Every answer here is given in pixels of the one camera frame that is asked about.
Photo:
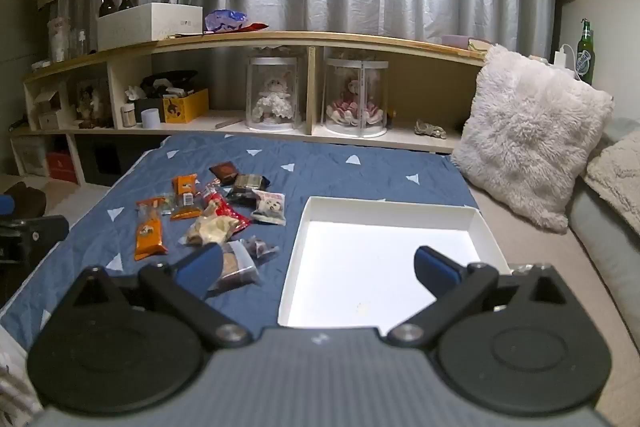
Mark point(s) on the red doll in clear case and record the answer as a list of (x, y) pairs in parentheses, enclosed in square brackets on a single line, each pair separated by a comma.
[(380, 97)]

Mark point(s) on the white paper cup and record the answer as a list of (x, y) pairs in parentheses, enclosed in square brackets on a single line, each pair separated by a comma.
[(150, 118)]

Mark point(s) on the small green clear packet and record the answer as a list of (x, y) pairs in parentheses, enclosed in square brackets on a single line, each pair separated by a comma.
[(157, 204)]

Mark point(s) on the silver beaded ornament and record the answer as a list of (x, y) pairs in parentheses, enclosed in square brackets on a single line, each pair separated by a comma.
[(430, 128)]

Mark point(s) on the clear packet of beige pastry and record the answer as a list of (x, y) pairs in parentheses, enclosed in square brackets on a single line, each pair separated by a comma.
[(210, 229)]

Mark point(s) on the brown decorative figure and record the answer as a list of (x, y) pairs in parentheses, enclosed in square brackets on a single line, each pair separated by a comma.
[(92, 102)]

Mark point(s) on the orange snack packet with barcode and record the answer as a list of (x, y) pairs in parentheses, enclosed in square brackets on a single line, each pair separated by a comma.
[(186, 199)]

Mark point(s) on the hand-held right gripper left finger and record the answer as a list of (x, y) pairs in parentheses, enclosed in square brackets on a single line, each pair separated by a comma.
[(202, 269)]

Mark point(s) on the small beige jar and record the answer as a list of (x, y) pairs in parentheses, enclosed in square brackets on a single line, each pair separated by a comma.
[(128, 116)]

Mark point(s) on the white charger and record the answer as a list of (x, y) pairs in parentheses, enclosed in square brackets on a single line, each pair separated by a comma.
[(564, 57)]

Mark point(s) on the red wrapper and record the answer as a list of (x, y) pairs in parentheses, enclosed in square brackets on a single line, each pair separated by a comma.
[(255, 27)]

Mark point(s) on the green beer bottle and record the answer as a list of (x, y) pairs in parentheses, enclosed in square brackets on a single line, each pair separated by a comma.
[(586, 52)]

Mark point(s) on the pink dress doll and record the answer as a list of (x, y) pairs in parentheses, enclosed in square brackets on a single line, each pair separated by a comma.
[(355, 104)]

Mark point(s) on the red snack packet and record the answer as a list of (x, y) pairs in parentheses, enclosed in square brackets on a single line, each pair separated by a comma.
[(227, 211)]

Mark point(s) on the white storage box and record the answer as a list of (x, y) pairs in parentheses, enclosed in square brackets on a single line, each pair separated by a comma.
[(150, 24)]

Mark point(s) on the red box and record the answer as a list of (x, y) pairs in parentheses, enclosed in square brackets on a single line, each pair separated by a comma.
[(62, 164)]

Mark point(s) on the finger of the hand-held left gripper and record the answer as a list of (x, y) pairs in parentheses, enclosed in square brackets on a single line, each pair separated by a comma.
[(5, 204)]

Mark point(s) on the yellow cardboard box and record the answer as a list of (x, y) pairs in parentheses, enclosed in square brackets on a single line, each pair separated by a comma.
[(187, 107)]

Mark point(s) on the blue plastic bag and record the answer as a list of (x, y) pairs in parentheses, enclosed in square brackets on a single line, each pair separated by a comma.
[(225, 19)]

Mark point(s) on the white dress doll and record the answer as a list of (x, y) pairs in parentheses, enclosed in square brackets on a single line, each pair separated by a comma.
[(272, 99)]

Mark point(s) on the dark tissue box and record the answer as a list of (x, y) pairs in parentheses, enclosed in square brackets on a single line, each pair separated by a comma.
[(147, 107)]

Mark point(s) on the large orange snack packet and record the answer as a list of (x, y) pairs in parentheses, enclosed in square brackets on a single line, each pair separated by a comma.
[(150, 237)]

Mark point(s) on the small open cardboard box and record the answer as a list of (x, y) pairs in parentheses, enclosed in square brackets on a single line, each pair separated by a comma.
[(47, 109)]

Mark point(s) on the doll in clear case left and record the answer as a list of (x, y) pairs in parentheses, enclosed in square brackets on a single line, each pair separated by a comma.
[(297, 97)]

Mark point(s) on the striped cloth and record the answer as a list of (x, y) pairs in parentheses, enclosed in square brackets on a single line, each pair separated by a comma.
[(15, 377)]

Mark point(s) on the fluffy white pillow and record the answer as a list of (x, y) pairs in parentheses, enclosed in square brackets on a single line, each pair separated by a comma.
[(530, 132)]

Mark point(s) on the wooden shelf unit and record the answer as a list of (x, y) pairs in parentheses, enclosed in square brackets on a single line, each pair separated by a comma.
[(311, 92)]

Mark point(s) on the dark clear-wrapped snack packet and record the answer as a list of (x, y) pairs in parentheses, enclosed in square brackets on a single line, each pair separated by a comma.
[(248, 184)]

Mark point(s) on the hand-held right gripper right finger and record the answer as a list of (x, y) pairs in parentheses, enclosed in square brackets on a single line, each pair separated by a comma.
[(435, 272)]

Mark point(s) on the blue triangle-print blanket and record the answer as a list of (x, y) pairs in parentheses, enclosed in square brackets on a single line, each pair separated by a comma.
[(350, 177)]

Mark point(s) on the glass jar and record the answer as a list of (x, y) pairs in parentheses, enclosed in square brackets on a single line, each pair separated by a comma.
[(58, 39), (80, 43)]

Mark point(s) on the black bag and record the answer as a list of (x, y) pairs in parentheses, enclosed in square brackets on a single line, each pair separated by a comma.
[(170, 82)]

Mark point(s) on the dark cloth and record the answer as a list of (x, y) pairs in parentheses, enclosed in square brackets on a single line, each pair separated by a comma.
[(22, 202)]

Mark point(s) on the grey sofa cushion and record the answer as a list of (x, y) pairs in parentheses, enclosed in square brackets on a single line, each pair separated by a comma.
[(610, 257)]

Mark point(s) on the white face-print snack packet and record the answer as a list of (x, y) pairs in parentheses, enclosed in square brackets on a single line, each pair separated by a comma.
[(270, 207)]

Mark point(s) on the clear packet of brown cookie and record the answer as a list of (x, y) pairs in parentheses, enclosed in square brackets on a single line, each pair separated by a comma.
[(237, 264)]

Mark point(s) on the pink box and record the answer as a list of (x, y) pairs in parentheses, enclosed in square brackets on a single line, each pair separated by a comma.
[(455, 41)]

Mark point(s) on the brown square snack packet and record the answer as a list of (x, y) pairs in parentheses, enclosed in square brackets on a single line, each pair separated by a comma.
[(223, 170)]

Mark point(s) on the white cardboard box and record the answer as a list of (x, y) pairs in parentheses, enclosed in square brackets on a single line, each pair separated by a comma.
[(380, 257)]

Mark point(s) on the beige knitted pillow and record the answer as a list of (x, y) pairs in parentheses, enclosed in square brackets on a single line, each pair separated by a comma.
[(620, 172)]

